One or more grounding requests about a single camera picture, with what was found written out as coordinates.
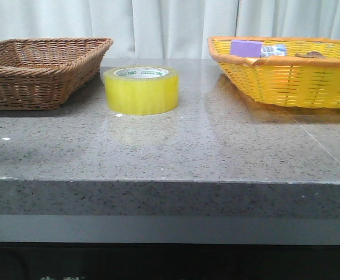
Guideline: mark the yellow packing tape roll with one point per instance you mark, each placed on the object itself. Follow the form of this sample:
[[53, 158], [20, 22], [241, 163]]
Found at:
[[142, 90]]

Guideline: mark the white curtain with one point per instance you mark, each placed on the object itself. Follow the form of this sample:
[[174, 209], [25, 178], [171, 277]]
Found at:
[[167, 29]]

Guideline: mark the purple rectangular block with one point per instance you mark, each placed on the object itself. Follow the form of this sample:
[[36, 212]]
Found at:
[[246, 48]]

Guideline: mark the brown wicker basket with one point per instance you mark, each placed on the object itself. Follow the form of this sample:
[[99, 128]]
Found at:
[[42, 73]]

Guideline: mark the brown item in basket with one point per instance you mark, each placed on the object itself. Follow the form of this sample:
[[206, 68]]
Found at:
[[311, 54]]

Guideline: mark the yellow woven basket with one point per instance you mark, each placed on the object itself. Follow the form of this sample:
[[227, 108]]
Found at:
[[287, 81]]

